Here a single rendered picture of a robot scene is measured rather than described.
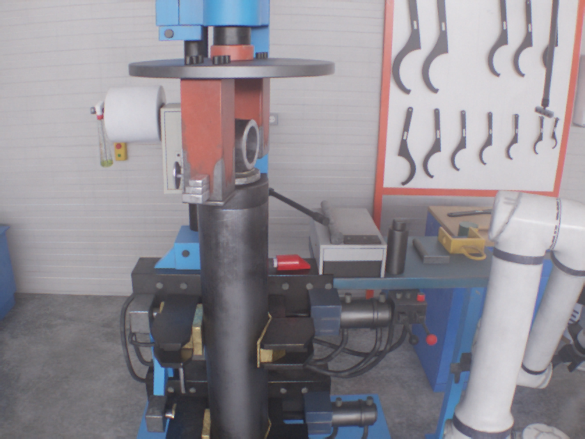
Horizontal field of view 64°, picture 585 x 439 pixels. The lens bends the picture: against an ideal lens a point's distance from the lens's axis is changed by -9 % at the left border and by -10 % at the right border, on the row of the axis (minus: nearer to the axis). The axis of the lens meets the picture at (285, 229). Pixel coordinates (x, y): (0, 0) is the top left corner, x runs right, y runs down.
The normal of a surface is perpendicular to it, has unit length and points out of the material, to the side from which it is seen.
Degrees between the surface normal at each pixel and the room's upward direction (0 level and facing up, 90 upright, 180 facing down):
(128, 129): 116
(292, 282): 90
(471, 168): 90
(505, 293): 80
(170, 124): 90
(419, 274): 0
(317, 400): 0
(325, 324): 90
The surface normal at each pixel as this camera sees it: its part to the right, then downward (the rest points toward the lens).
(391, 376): 0.02, -0.93
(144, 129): 0.03, 0.73
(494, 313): -0.82, 0.05
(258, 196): 0.76, 0.25
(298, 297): 0.04, 0.36
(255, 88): -0.21, 0.35
